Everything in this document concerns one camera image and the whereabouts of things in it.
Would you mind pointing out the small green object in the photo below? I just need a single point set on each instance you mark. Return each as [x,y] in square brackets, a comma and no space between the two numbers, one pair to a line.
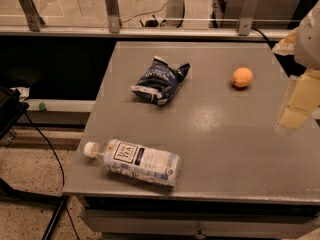
[42,106]

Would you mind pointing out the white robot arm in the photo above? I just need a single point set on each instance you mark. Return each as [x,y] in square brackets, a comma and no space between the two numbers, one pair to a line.
[307,43]

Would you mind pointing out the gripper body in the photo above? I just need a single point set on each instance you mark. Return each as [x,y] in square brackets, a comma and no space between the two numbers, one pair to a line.
[308,45]

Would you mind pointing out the middle metal railing post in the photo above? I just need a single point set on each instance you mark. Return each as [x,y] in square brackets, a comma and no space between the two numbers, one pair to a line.
[113,14]

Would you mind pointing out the table drawer with knob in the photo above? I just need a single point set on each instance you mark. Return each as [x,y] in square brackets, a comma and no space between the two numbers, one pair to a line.
[154,225]

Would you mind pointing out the blue plastic tea bottle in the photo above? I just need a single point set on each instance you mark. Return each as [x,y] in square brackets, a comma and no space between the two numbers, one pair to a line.
[136,161]

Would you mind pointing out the orange fruit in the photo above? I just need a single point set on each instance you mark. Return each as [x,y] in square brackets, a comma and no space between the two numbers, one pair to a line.
[242,77]

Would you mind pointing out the grey metal table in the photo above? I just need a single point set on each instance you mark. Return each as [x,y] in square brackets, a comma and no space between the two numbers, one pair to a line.
[224,135]

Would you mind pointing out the metal railing post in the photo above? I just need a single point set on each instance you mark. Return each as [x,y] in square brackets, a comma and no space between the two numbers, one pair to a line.
[247,15]
[113,14]
[34,20]

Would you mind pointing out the left metal railing post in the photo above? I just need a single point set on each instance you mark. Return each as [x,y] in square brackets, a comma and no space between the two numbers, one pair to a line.
[34,20]

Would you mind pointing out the blue chip bag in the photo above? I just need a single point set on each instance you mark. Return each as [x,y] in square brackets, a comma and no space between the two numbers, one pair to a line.
[159,84]

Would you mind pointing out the black equipment at left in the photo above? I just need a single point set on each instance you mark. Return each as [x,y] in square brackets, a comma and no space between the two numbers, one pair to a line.
[11,109]

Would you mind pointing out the right metal railing post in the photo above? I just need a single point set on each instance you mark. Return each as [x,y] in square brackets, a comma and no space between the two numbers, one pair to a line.
[247,15]

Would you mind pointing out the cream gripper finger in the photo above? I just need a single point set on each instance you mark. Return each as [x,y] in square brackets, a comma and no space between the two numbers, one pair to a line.
[301,99]

